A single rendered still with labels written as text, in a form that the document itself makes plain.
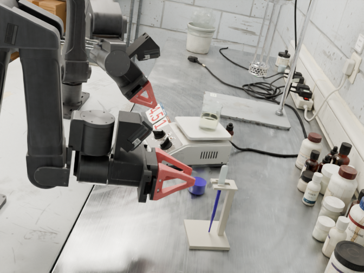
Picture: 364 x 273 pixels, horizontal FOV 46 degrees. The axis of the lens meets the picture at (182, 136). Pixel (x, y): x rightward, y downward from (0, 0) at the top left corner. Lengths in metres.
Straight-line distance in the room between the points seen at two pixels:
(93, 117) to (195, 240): 0.31
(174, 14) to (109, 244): 2.83
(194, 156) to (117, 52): 0.33
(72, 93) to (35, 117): 0.61
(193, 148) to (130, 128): 0.37
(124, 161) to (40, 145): 0.14
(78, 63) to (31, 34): 0.62
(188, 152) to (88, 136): 0.40
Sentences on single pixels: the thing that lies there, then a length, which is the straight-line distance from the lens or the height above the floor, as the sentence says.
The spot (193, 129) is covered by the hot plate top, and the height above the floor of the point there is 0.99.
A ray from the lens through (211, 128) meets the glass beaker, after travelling 1.08.
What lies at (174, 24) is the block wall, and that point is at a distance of 3.52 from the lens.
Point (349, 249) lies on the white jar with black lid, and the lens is 0.86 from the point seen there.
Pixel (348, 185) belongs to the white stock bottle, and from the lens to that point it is 1.05.
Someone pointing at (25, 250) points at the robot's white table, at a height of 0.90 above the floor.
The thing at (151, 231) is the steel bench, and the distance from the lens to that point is 0.87.
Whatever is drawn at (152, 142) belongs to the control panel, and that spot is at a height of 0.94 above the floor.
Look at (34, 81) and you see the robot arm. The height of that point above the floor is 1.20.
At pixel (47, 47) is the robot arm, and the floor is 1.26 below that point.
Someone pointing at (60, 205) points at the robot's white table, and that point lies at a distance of 0.91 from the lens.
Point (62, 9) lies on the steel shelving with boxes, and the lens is 3.38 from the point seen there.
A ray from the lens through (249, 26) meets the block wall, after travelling 3.51.
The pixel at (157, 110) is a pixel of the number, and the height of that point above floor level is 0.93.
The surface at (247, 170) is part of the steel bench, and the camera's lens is 1.14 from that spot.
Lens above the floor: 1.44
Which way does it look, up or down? 26 degrees down
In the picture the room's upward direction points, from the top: 11 degrees clockwise
